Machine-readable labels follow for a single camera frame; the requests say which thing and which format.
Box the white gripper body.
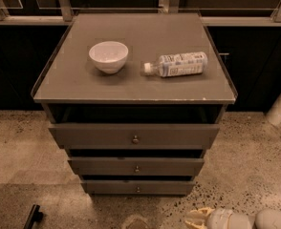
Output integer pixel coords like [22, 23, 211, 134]
[206, 208, 233, 229]

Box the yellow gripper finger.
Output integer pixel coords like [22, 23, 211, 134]
[184, 207, 214, 229]

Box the grey bottom drawer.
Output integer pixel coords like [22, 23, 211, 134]
[81, 180, 195, 196]

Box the grey drawer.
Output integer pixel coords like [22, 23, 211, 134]
[49, 123, 219, 150]
[68, 157, 204, 177]
[81, 180, 195, 196]

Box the grey middle drawer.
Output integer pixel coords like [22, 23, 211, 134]
[68, 157, 204, 177]

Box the grey drawer cabinet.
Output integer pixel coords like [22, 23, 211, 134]
[32, 13, 237, 182]

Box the grey top drawer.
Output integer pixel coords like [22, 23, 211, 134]
[49, 123, 219, 150]

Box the clear plastic water bottle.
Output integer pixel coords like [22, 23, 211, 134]
[141, 52, 208, 77]

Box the black object on floor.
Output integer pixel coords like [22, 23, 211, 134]
[23, 204, 44, 229]

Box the white ceramic bowl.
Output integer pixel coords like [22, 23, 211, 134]
[89, 41, 129, 74]

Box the metal railing frame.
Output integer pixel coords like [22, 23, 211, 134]
[0, 0, 281, 27]

